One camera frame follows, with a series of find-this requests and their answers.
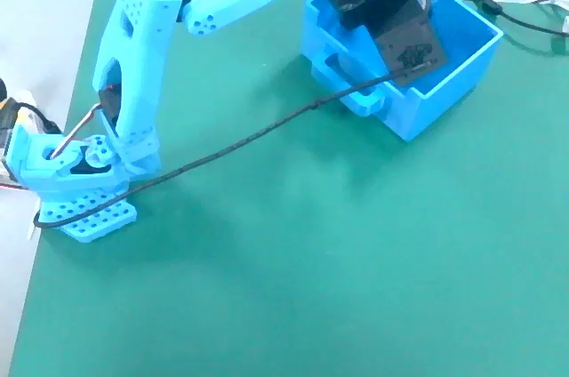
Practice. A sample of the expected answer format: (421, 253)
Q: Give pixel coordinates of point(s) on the blue plastic box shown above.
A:
(444, 97)

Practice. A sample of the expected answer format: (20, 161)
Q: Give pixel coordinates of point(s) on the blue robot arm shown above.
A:
(133, 61)

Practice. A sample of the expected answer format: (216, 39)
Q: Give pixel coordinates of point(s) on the green table mat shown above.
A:
(266, 261)

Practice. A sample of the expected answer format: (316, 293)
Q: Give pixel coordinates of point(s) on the yellow black object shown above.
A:
(11, 106)

